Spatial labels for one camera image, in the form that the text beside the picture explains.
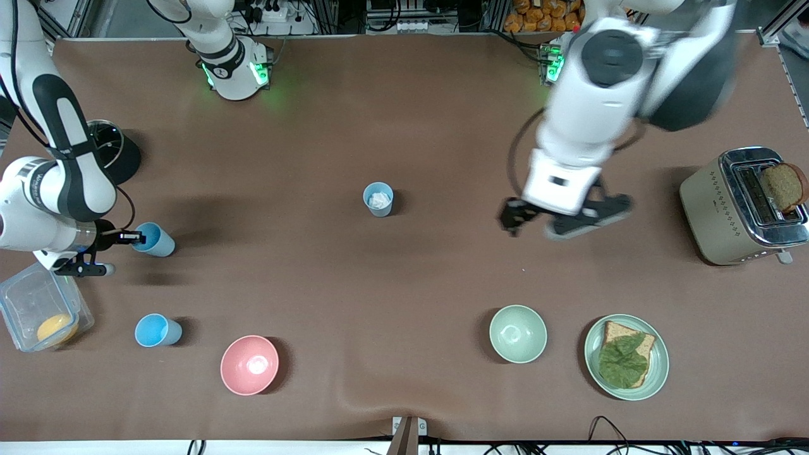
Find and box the brown table cloth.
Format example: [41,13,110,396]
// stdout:
[0,33,809,443]

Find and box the yellow round food piece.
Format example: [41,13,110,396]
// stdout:
[36,313,80,346]

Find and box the clear plastic food container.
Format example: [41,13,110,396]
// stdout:
[0,262,95,353]

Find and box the bag of orange snacks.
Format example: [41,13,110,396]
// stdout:
[504,0,585,33]

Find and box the green lettuce leaf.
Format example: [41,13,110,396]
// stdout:
[598,334,652,389]

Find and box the light blue plastic cup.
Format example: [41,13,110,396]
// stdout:
[131,222,176,258]
[135,313,183,348]

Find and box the aluminium frame rail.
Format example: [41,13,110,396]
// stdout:
[755,0,809,50]
[35,0,89,42]

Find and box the dark toast slice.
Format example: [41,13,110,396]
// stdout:
[760,162,809,214]

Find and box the glass lid with blue knob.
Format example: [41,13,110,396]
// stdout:
[87,120,125,170]

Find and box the dark pot with blue handle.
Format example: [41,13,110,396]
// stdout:
[85,119,143,188]

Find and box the pale green plate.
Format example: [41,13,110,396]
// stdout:
[583,313,670,401]

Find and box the white power strip with plugs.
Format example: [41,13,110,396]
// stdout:
[242,0,290,23]

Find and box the grey-blue plastic cup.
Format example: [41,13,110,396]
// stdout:
[363,182,394,218]

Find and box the pink bowl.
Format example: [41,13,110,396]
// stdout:
[220,335,280,397]

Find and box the pale green bowl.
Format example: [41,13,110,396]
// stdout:
[489,305,548,365]

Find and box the brown bread slice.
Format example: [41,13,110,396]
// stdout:
[600,320,657,389]

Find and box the beige and chrome toaster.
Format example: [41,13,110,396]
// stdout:
[679,147,809,266]

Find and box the grey metal table bracket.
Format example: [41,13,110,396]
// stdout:
[391,416,428,455]

